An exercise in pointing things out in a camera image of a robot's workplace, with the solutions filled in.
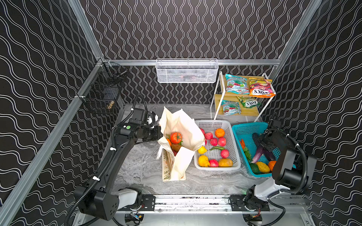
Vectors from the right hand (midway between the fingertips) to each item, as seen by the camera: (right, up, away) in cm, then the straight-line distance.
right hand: (265, 144), depth 90 cm
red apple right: (-27, +1, +3) cm, 27 cm away
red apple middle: (-35, +5, +5) cm, 36 cm away
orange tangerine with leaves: (-61, +1, +1) cm, 61 cm away
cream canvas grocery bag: (-57, -12, -8) cm, 59 cm away
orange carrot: (-12, -1, +6) cm, 13 cm away
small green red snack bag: (-22, +23, +2) cm, 32 cm away
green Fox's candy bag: (-7, +28, +8) cm, 30 cm away
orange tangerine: (-27, +6, +8) cm, 29 cm away
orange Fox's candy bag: (-8, +34, -10) cm, 36 cm away
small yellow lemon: (-40, -4, 0) cm, 40 cm away
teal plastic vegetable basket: (-9, +7, +9) cm, 15 cm away
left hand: (-62, +8, -16) cm, 64 cm away
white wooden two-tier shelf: (-21, +30, -9) cm, 37 cm away
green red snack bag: (-22, +36, -8) cm, 43 cm away
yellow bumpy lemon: (-41, -9, -6) cm, 42 cm away
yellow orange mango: (-27, -10, -6) cm, 30 cm away
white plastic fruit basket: (-28, -5, +2) cm, 29 cm away
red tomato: (-57, +5, -3) cm, 57 cm away
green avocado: (-12, -12, -9) cm, 19 cm away
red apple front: (-35, -10, -7) cm, 37 cm away
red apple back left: (-39, +8, +8) cm, 40 cm away
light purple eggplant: (-6, -4, -3) cm, 8 cm away
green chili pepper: (-28, -3, +3) cm, 29 cm away
